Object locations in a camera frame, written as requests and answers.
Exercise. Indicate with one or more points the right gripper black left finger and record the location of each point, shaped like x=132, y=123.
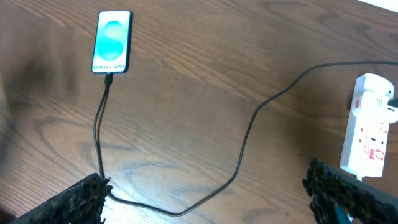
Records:
x=82, y=202

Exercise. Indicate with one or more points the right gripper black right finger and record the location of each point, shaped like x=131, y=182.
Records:
x=336, y=197

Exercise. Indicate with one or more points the Samsung Galaxy smartphone blue screen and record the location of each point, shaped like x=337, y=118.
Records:
x=112, y=42

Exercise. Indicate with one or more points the white USB charger plug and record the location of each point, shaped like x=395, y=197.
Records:
x=373, y=90

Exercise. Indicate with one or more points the white power strip red switches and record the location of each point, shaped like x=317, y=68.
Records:
x=364, y=147

